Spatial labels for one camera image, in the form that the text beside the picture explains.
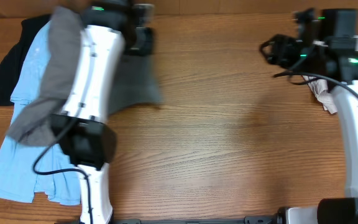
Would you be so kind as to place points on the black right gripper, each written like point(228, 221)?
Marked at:
point(279, 51)

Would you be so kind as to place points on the grey shorts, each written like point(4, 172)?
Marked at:
point(133, 83)

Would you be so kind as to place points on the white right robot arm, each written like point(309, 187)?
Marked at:
point(326, 49)

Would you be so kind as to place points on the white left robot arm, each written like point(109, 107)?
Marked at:
point(81, 127)

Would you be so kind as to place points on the beige folded shorts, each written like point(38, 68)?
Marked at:
point(320, 90)

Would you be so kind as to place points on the black garment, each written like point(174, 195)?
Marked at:
point(11, 65)

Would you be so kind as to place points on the light blue shirt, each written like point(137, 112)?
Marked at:
point(18, 182)

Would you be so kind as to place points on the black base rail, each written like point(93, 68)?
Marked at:
point(268, 219)

